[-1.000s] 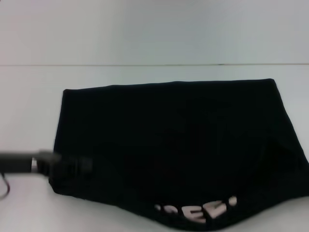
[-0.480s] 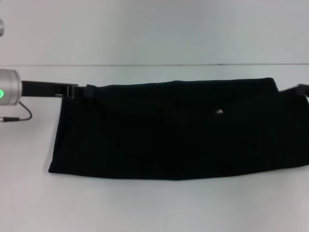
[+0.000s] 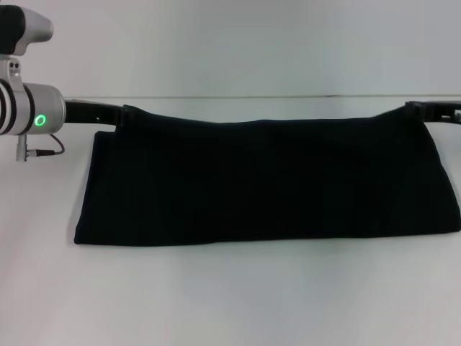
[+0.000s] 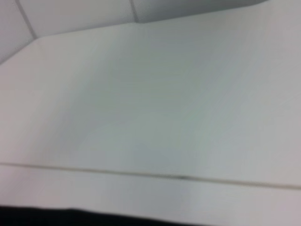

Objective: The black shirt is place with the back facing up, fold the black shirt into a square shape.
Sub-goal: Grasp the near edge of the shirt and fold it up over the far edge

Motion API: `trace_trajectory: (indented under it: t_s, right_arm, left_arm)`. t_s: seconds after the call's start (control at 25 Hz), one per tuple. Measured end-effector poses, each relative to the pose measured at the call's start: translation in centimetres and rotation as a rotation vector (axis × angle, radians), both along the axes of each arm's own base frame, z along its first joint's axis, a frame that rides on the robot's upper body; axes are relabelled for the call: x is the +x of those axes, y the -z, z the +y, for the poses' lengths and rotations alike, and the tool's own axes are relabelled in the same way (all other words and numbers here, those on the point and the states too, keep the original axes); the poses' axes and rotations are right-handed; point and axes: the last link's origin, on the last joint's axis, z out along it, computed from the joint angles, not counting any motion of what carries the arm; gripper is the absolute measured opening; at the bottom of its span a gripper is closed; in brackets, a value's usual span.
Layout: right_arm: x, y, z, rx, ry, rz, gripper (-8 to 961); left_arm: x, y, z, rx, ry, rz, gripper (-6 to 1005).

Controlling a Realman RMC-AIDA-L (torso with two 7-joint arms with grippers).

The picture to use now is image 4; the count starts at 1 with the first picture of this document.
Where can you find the black shirt with FREE print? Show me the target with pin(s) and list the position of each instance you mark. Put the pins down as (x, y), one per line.
(70, 217)

